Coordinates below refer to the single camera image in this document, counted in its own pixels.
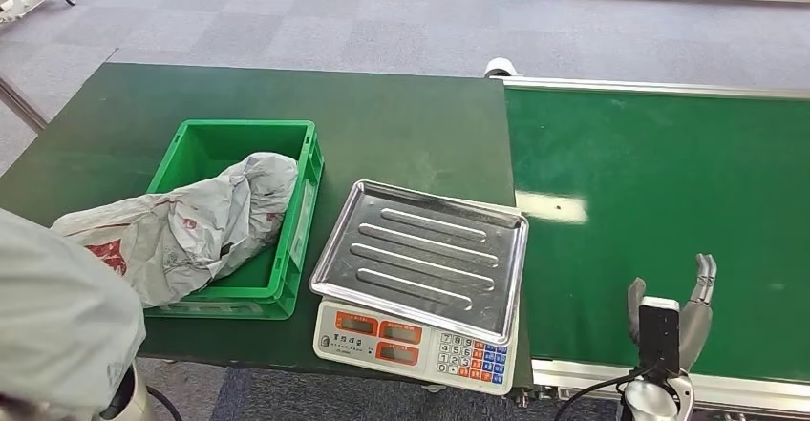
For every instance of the green plastic crate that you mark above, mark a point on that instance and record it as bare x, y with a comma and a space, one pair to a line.
215, 146

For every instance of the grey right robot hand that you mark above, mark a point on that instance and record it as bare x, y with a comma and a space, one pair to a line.
696, 329

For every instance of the grey metal bar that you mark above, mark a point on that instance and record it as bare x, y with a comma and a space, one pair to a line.
19, 108

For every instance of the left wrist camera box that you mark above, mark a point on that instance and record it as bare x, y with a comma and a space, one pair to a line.
658, 333

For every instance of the white conveyor end roller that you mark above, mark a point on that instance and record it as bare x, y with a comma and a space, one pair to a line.
500, 66

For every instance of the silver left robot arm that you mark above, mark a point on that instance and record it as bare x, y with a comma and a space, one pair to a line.
126, 402

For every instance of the white electronic scale, steel pan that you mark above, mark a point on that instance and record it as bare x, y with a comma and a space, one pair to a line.
430, 254

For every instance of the grey package with house print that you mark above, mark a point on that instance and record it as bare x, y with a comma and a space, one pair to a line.
202, 222

